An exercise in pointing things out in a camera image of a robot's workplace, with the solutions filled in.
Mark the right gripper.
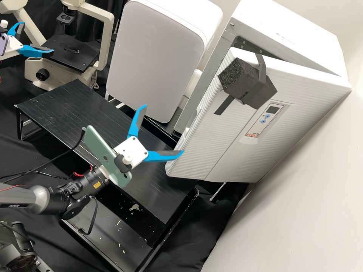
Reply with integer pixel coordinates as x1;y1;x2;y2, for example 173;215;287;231
115;104;185;168

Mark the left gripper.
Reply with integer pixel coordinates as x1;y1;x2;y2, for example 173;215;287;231
3;22;55;59

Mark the incubator door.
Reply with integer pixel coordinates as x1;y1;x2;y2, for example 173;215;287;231
164;46;353;184

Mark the white incubator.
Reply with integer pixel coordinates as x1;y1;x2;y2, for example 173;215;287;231
173;0;354;136

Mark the black platform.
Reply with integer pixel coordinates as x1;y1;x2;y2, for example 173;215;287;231
136;113;227;202
14;79;200;247

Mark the cream microscope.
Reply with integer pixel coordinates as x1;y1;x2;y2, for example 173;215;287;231
0;0;115;92

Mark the white box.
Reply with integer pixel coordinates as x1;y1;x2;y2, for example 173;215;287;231
105;0;224;125

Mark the black tray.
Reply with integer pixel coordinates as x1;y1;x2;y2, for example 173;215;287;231
59;187;201;272

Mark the left wrist camera phone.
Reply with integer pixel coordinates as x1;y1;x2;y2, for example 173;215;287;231
0;20;9;57

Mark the wrist camera phone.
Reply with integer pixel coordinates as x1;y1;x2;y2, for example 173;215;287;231
0;20;9;57
83;125;134;188

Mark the right wrist camera phone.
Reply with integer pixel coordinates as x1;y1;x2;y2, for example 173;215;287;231
83;125;134;188

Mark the black cable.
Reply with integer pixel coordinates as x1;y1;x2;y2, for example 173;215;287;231
0;127;87;184

